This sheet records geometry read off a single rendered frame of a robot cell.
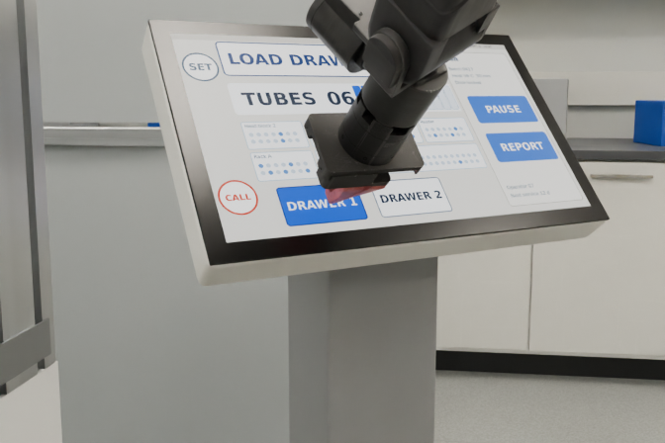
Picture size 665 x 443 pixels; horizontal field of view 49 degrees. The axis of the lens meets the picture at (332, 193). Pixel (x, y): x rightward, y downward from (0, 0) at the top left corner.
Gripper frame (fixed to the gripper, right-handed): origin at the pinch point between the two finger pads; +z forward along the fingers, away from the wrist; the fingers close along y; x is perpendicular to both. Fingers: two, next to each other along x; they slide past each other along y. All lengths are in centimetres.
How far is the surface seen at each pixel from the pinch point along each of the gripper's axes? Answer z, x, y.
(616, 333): 149, -17, -185
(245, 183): 2.3, -3.3, 7.8
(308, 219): 2.3, 1.4, 2.3
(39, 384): -9.0, 17.5, 30.0
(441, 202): 2.5, 0.7, -14.5
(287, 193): 2.3, -1.8, 3.7
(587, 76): 129, -127, -221
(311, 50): 2.5, -21.6, -5.3
